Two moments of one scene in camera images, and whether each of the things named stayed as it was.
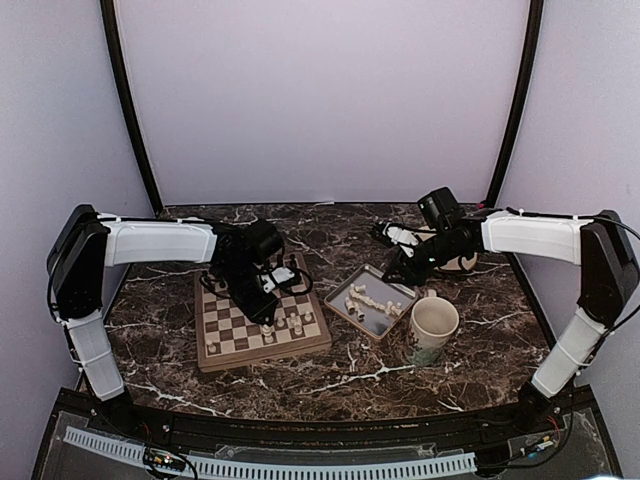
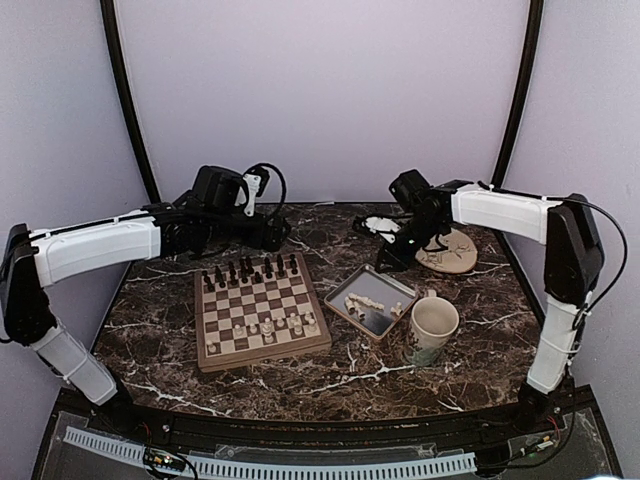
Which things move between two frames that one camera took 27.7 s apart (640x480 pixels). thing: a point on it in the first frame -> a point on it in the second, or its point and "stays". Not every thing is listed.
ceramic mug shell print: (432, 320) stays
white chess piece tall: (267, 334) stays
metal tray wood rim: (371, 302) stays
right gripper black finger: (380, 231) -> (388, 236)
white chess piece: (298, 328) stays
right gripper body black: (442, 249) -> (422, 234)
